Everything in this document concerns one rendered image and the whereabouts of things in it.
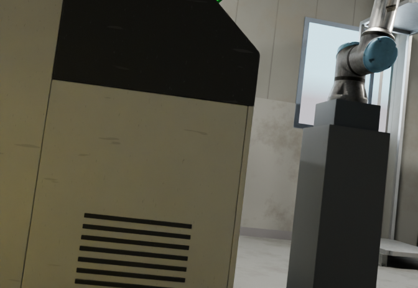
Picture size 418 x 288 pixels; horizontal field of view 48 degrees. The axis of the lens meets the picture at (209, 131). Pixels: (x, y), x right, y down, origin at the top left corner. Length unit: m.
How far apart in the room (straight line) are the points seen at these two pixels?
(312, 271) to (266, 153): 2.81
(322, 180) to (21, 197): 0.99
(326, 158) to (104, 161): 0.78
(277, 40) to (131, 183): 3.47
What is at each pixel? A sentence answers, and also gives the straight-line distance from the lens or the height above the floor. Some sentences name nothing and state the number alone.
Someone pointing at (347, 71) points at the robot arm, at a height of 1.02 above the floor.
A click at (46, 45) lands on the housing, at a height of 0.88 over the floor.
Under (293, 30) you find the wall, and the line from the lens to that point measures 4.72.
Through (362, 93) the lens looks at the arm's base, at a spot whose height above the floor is 0.94.
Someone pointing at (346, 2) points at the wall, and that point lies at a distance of 5.04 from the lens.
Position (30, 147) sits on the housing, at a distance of 1.38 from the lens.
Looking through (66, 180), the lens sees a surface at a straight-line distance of 1.36.
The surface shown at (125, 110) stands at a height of 0.73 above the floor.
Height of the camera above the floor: 0.60
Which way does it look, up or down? 4 degrees up
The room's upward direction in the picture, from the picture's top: 7 degrees clockwise
